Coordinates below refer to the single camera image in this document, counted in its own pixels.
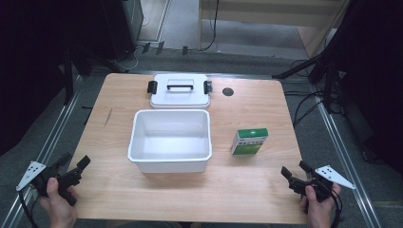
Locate person's left hand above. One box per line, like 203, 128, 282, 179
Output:
38, 177, 78, 228

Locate dark cabinet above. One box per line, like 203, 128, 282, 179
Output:
104, 0, 145, 61

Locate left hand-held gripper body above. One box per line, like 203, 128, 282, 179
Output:
15, 161, 85, 207

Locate black hanging cable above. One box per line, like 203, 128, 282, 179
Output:
199, 0, 221, 52

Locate light wooden furniture panel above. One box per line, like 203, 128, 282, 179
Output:
197, 0, 353, 60

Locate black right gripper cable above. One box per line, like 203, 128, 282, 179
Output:
329, 186, 344, 228

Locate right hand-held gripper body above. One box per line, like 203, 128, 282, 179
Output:
287, 164, 357, 202

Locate white plastic storage box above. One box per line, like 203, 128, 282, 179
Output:
127, 108, 213, 174

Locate person's right hand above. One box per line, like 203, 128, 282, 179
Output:
299, 182, 342, 228

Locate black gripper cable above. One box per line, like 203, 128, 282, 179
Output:
329, 186, 344, 228
17, 189, 41, 228

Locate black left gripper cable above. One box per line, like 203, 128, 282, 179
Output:
17, 189, 41, 228

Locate black floor cables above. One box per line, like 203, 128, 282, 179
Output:
283, 58, 346, 127

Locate green and white carton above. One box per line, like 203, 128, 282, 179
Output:
230, 127, 269, 157

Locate black tripod stand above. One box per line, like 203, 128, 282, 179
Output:
271, 47, 345, 115
56, 37, 127, 107

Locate white box lid black handle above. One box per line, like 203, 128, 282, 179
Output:
146, 73, 214, 109

